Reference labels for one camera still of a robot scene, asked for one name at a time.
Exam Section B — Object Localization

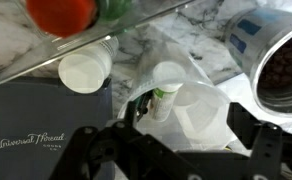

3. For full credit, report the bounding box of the white pill bottle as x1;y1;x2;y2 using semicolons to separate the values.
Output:
58;37;119;94

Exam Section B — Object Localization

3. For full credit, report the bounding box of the clear jar with blue label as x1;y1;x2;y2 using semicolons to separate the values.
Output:
225;7;292;116

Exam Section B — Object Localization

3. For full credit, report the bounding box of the clear plastic cup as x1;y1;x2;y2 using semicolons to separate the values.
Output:
117;79;239;153

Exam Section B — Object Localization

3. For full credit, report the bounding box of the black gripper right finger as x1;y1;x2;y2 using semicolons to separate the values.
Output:
227;102;292;180

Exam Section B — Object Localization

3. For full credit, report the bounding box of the small white container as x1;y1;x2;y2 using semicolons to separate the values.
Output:
150;61;186;122

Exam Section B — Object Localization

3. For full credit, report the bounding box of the dark grey Universal Thread box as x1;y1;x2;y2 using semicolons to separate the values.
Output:
0;77;112;180

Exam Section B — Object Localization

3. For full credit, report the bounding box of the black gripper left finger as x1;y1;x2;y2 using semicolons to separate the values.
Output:
49;101;200;180

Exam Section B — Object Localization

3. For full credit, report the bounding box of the clear storage container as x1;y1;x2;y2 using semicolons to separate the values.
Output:
0;0;196;85

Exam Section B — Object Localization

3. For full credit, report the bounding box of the green glass bottle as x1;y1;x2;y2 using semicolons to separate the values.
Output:
96;0;132;21

